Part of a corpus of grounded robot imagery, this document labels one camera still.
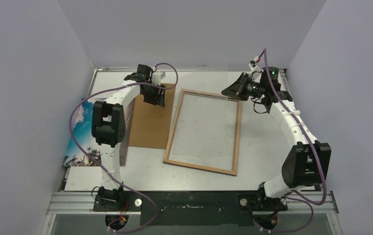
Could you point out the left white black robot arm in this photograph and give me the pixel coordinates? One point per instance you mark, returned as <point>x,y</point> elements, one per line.
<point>109,128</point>

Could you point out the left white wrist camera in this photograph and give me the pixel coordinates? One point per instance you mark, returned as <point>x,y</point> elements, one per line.
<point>157,77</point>

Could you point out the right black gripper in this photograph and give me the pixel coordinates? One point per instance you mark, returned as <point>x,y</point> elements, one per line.
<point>243,89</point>

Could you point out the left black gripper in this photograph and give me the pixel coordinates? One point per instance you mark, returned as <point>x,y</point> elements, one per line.
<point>158,99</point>

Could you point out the clear acrylic glass sheet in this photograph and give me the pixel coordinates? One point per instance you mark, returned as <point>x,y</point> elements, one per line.
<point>206,129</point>

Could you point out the brown cardboard backing board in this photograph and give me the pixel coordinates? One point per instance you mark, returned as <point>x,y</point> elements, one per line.
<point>150,125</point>

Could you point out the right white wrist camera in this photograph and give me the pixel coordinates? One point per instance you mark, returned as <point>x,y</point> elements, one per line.
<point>253,65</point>

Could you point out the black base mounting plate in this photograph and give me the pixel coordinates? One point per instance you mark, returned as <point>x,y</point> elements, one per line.
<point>192,208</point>

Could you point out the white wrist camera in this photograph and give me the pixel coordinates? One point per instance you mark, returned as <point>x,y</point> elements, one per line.
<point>157,77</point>
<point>253,65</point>

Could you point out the blue wooden picture frame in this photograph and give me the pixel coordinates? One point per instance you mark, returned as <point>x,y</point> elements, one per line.
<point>238,139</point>

